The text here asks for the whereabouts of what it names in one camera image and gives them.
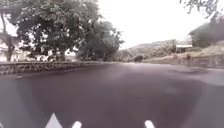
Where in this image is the dark grey asphalt road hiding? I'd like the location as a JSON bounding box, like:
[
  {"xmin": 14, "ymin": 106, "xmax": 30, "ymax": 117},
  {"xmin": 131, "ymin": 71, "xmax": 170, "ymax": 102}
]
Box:
[{"xmin": 0, "ymin": 62, "xmax": 224, "ymax": 128}]

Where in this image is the row of trees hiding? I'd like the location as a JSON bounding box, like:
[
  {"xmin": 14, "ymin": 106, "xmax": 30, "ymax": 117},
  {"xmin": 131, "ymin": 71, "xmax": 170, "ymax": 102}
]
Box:
[{"xmin": 0, "ymin": 0, "xmax": 125, "ymax": 63}]

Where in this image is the robot's own part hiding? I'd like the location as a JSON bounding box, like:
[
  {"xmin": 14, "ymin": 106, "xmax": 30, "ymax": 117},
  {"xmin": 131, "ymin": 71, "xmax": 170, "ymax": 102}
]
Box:
[
  {"xmin": 144, "ymin": 119, "xmax": 156, "ymax": 128},
  {"xmin": 71, "ymin": 120, "xmax": 82, "ymax": 128}
]

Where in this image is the white building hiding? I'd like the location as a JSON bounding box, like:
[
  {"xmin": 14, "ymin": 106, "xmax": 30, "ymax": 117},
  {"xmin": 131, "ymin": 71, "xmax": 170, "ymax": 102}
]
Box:
[{"xmin": 175, "ymin": 34, "xmax": 194, "ymax": 54}]

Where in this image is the grassy slope with bushes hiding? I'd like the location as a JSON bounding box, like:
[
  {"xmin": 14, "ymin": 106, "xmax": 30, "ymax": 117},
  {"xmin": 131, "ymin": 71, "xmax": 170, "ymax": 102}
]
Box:
[{"xmin": 188, "ymin": 13, "xmax": 224, "ymax": 58}]

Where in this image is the large spreading tree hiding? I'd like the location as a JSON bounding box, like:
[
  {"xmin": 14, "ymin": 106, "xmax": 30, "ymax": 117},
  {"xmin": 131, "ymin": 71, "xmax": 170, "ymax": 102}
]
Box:
[{"xmin": 179, "ymin": 0, "xmax": 224, "ymax": 18}]

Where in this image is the low stone wall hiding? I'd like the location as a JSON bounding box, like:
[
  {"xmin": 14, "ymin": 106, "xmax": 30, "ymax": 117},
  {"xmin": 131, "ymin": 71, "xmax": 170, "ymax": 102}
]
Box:
[{"xmin": 0, "ymin": 60, "xmax": 118, "ymax": 76}]

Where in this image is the stone retaining wall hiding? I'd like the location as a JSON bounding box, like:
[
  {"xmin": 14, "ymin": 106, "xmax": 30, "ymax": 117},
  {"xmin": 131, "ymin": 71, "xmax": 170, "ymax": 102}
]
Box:
[{"xmin": 173, "ymin": 53, "xmax": 224, "ymax": 69}]

